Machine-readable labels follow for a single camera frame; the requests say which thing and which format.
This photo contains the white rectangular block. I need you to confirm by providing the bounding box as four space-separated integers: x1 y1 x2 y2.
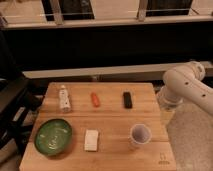
84 130 99 151

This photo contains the black chair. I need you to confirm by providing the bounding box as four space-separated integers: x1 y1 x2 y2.
0 77 42 155

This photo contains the white plastic bottle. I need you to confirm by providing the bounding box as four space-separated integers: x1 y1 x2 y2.
59 85 71 112

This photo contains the black rectangular block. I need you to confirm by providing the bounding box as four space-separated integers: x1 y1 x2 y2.
123 92 132 109

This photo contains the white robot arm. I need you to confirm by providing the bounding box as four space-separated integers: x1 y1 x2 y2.
156 61 213 126

